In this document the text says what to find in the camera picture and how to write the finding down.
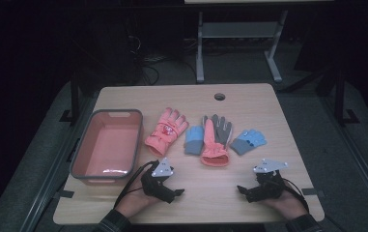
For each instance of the grey metal stand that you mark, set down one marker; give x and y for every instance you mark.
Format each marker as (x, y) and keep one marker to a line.
(236, 29)

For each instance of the black frame post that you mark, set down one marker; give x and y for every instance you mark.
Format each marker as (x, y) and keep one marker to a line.
(339, 96)
(74, 96)

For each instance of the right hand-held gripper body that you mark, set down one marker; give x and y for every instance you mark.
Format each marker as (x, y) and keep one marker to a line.
(268, 183)

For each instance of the pink glove with grey palm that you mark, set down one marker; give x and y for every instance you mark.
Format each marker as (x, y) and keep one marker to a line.
(215, 141)

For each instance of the pink basket with grey rim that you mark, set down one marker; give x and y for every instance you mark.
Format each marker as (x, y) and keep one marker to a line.
(107, 145)

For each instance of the plain blue grey knit glove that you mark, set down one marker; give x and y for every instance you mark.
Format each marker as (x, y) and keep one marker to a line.
(193, 140)

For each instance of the aluminium floor rail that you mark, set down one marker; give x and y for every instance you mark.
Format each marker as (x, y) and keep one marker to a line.
(362, 170)
(48, 180)

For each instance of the person's left hand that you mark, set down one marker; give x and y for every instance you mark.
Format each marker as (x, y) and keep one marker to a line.
(136, 201)

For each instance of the person's right hand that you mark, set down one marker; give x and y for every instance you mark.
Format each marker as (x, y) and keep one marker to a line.
(286, 204)

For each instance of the pink glove with red print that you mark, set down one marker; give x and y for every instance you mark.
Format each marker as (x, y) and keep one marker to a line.
(167, 130)

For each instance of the black tape strip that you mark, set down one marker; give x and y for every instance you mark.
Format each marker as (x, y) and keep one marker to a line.
(313, 192)
(65, 194)

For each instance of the dotted blue grey knit glove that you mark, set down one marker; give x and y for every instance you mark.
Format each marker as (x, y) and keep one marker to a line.
(247, 141)

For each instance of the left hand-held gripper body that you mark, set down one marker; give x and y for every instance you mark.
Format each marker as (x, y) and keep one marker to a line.
(162, 169)

